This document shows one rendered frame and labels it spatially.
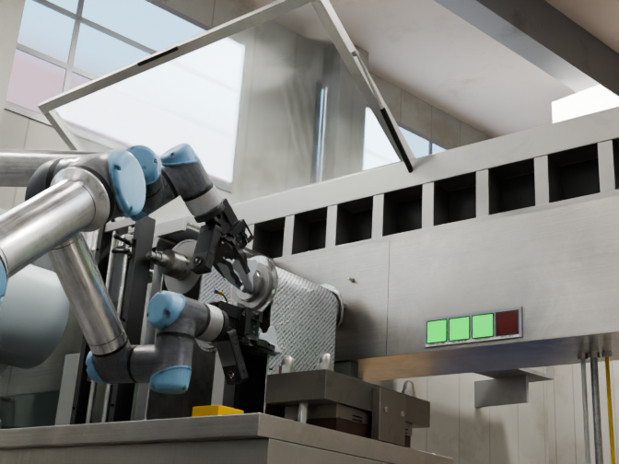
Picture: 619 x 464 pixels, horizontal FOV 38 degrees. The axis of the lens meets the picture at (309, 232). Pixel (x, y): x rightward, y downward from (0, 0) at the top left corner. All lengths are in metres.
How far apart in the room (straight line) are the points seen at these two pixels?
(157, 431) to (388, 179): 0.97
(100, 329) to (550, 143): 1.09
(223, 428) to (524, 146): 1.01
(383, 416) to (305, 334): 0.29
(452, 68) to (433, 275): 5.59
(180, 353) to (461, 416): 6.01
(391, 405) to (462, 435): 5.69
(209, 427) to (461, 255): 0.80
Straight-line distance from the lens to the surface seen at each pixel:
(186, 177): 1.93
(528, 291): 2.05
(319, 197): 2.48
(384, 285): 2.25
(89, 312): 1.76
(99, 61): 6.03
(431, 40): 7.31
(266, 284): 2.04
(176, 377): 1.75
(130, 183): 1.57
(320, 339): 2.15
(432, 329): 2.14
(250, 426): 1.59
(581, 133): 2.13
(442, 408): 7.49
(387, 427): 1.96
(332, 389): 1.84
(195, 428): 1.68
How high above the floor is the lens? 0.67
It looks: 20 degrees up
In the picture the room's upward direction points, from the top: 4 degrees clockwise
